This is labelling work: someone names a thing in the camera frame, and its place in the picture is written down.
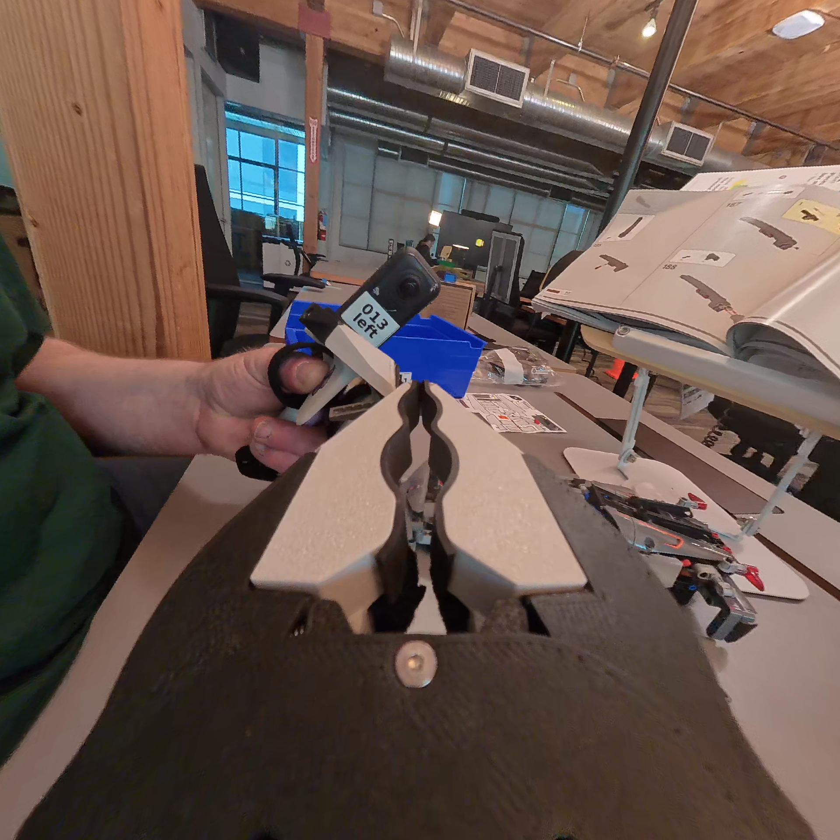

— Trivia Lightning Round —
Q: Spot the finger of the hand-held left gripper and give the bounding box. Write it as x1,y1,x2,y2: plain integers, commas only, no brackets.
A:
325,326,403,395

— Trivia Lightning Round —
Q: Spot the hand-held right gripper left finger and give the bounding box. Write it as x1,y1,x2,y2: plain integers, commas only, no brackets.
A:
249,381,426,635

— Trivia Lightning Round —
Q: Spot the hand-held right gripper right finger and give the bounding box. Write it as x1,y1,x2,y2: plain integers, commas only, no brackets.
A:
423,381,588,635

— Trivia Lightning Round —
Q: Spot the long grey lego assembly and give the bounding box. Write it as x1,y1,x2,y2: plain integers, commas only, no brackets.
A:
400,459,448,547

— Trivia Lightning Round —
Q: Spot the person's left forearm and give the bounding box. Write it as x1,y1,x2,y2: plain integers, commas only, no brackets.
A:
14,336,204,460

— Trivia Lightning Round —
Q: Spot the plastic bag of lego parts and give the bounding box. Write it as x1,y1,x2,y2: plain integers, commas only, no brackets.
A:
474,346,555,387

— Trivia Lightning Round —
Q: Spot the lego car model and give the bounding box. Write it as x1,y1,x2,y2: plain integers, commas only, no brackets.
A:
570,478,765,643

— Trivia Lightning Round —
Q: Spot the lego instruction book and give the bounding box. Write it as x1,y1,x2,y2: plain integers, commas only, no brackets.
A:
532,165,840,385

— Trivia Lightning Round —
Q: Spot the person's left hand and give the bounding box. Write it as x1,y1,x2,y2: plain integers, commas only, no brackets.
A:
194,344,333,475

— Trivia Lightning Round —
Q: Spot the cardboard box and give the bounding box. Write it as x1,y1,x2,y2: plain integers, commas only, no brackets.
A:
433,279,477,329

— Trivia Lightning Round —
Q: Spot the blue plastic bin with sticker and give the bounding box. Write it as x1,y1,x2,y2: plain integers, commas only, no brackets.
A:
285,301,487,400

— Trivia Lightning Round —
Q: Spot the black monitor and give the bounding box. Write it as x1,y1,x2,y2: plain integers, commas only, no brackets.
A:
438,210,514,253

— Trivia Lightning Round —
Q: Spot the grey cabinet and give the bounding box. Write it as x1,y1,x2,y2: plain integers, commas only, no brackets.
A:
487,231,524,301

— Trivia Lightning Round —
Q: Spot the white book stand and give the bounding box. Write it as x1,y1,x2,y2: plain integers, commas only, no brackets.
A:
563,325,840,601

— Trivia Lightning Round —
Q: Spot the sticker sheet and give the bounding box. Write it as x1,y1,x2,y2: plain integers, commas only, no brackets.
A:
461,392,567,434

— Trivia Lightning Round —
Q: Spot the black office chair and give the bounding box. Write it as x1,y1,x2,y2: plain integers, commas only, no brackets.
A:
195,164,293,361

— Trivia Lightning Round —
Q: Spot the paned window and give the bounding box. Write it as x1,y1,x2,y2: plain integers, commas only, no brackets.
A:
225,128,307,232

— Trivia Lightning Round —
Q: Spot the white vent grille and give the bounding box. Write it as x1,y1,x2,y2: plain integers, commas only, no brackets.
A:
663,121,715,163
466,49,531,109

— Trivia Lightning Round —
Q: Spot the black metal pole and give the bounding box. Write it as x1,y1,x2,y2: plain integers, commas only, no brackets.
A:
598,0,700,232

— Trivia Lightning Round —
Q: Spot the wooden pillar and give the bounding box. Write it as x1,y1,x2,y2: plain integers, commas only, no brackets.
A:
0,0,211,362

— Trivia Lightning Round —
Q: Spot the ceiling lamp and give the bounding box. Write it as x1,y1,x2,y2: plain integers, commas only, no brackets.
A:
771,10,826,40

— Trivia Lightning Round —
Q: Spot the red wooden post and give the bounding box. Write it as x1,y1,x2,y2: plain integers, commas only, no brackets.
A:
302,0,328,257

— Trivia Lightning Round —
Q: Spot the silver ventilation duct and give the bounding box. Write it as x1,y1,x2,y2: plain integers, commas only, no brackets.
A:
386,36,746,173

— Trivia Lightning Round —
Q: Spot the black wall speaker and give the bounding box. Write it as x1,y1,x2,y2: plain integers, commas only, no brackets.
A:
213,13,261,83

